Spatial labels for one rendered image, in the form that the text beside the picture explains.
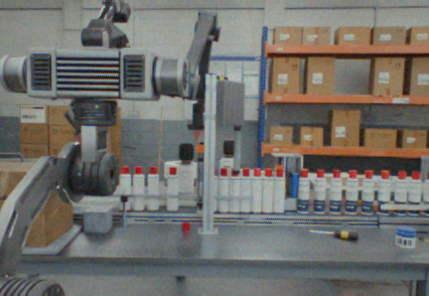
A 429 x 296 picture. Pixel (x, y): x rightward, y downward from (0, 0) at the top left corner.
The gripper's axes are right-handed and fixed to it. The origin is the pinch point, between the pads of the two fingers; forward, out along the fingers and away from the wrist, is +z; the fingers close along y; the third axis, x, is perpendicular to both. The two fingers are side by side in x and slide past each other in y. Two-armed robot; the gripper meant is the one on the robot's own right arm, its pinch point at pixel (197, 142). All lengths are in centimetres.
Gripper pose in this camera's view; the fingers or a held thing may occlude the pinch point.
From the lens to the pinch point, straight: 198.5
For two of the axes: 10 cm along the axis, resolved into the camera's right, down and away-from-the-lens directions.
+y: -10.0, -0.2, 0.0
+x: 0.0, 1.1, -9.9
